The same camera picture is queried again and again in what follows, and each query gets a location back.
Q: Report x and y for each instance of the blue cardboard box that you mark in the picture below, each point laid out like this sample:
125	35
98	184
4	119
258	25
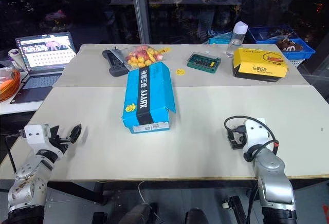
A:
150	93

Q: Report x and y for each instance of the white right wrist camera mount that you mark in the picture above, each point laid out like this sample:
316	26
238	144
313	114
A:
257	134

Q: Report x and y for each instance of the dark rounded shape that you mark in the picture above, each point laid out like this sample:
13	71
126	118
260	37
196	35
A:
196	216
138	215

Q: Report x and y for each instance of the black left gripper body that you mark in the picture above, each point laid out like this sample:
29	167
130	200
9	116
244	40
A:
58	144

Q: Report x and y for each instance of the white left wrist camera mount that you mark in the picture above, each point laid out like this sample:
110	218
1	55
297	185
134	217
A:
34	132

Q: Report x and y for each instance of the clear bottle with white cap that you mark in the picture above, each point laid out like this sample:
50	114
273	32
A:
236	39

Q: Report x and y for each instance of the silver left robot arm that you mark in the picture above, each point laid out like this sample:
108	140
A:
27	183

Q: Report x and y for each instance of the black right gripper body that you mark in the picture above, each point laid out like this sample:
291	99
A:
236	132

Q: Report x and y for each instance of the white cup with purple lid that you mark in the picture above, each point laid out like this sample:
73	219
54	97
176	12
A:
15	58

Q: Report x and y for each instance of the black table leg frame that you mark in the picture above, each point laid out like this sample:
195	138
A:
77	190

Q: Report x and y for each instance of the large blue plastic bin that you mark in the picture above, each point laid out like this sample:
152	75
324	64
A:
306	48

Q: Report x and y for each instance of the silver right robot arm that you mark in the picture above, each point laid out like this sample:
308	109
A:
272	180

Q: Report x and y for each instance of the green screwdriver bit case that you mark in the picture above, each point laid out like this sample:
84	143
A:
203	63

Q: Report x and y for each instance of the round yellow sticker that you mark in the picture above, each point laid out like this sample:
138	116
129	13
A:
180	72

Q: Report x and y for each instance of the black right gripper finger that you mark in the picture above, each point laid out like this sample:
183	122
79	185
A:
239	145
230	141

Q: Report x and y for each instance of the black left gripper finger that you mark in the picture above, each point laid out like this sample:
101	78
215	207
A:
54	131
75	132

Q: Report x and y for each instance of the open grey laptop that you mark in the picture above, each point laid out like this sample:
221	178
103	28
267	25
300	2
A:
43	64

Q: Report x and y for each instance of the white plastic basket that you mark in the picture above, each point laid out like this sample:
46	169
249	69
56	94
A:
295	62

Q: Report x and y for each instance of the white side table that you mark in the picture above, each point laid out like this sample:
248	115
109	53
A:
7	107

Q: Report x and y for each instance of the small blue plastic crate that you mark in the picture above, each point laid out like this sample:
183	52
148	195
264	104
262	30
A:
221	39

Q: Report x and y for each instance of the yellow duck print box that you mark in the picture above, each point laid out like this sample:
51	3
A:
259	66

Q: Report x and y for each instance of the brown plush toy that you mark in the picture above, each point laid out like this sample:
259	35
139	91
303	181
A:
290	44

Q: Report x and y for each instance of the black device under table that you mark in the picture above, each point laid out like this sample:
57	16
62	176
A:
232	204

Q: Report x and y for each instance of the grey window frame post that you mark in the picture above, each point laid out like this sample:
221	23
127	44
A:
141	10

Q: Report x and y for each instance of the small yellow tag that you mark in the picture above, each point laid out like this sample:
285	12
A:
166	50

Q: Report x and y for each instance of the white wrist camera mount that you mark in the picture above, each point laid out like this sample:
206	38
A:
34	132
257	134

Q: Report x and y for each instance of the clear bag of toy fruit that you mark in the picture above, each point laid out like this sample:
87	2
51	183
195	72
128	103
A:
142	57

